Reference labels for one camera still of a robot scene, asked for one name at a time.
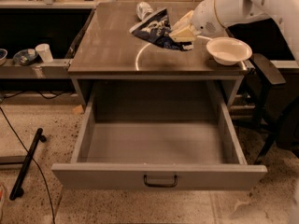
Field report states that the bowl at left edge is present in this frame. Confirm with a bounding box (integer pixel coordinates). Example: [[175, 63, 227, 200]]
[[0, 49, 7, 66]]

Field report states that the grey cabinet with top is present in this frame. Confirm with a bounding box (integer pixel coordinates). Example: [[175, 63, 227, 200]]
[[68, 1, 247, 105]]

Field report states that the black bar on floor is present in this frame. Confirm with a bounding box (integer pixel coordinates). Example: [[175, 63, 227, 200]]
[[9, 128, 47, 201]]

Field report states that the black cable on floor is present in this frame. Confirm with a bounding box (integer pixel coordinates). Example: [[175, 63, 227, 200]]
[[0, 105, 56, 224]]

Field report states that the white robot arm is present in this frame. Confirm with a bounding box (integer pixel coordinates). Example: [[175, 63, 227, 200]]
[[170, 0, 299, 60]]

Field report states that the blue patterned bowl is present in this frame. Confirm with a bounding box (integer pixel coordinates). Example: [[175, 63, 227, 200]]
[[13, 49, 38, 66]]

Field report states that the white bowl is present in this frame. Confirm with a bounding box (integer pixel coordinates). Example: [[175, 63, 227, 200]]
[[206, 37, 252, 66]]

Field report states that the black chair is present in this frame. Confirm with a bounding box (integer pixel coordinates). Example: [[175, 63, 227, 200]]
[[244, 53, 299, 164]]

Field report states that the white paper cup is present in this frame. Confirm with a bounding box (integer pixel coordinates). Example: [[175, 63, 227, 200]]
[[36, 43, 53, 63]]

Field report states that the black drawer handle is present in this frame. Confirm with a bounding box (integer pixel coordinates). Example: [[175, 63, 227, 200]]
[[143, 175, 178, 189]]

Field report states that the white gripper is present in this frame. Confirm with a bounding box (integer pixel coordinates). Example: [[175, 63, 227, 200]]
[[169, 0, 229, 42]]

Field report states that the grey side shelf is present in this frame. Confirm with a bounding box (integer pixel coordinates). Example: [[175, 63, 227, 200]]
[[0, 59, 71, 79]]

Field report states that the blue chip bag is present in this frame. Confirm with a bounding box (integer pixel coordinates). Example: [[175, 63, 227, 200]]
[[129, 8, 193, 51]]

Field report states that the open grey top drawer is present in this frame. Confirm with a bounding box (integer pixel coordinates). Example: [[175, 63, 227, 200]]
[[52, 81, 267, 190]]

